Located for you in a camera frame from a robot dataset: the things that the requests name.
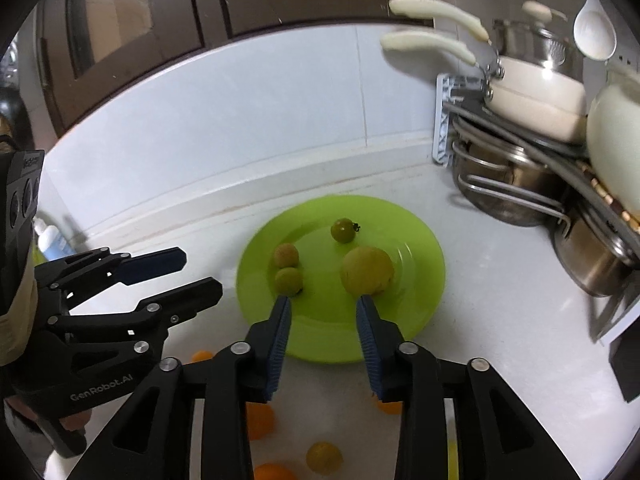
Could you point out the brown framed window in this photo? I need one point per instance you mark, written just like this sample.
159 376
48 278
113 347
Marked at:
225 0

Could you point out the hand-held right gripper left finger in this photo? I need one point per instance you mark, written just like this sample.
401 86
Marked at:
280 350

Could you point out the cream ceramic pot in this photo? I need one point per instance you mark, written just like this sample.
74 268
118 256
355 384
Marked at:
615 150

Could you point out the steel pot with lid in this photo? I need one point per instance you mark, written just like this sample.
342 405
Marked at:
550 45

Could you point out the green plate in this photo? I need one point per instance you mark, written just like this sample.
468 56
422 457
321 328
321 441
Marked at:
325 320

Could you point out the person's left hand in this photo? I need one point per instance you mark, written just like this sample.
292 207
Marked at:
75 424

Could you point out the grey metal pot rack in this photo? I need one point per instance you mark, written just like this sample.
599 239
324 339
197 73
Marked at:
550 160

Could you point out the white plastic cutting board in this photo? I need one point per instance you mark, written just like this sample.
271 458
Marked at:
612 320

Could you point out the white plastic rack panel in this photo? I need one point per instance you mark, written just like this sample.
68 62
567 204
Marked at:
442 125

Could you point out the small yellow-brown fruit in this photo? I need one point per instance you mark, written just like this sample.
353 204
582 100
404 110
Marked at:
286 255
289 280

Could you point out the large yellow-green fruit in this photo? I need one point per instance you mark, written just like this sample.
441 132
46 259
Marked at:
366 270

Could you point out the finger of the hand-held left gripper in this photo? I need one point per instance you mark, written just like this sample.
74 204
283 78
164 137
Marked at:
195 295
150 265

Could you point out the white lotion bottle blue label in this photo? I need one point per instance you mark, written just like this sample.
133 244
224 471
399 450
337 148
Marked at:
52 242

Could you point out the green tomato with stem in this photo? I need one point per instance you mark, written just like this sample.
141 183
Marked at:
342 231

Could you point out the white ladle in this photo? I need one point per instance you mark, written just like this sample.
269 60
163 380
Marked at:
595 30

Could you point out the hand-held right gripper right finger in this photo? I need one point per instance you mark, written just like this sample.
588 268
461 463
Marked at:
370 350

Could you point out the medium green fruit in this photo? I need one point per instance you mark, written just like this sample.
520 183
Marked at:
324 456

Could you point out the wooden bead trivet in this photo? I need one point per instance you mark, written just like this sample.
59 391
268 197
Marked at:
607 200

